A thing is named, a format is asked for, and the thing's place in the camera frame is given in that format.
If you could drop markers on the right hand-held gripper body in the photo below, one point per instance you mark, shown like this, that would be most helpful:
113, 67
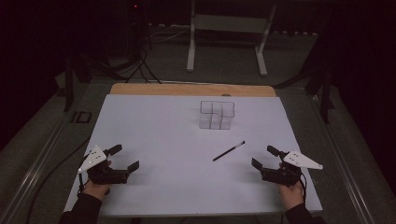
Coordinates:
281, 175

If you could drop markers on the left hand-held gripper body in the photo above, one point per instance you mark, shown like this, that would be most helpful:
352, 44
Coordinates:
106, 175

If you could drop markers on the black pen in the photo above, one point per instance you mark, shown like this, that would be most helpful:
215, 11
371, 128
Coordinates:
229, 151

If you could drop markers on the clear acrylic organizer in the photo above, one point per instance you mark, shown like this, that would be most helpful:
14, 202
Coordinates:
216, 116

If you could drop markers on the person's left hand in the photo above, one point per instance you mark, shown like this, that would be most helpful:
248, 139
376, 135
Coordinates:
96, 189

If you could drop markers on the person's right hand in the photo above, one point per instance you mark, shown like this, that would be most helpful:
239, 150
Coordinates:
291, 196

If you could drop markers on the white table cover sheet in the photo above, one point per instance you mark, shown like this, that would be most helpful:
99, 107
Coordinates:
174, 174

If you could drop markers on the black metal stand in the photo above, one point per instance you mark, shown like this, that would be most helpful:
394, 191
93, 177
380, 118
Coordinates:
326, 99
69, 87

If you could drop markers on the white metal stand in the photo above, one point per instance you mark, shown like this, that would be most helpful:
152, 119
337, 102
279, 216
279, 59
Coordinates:
229, 23

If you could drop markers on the metal rail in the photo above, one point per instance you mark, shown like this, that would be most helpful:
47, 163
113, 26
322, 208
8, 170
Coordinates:
34, 174
345, 161

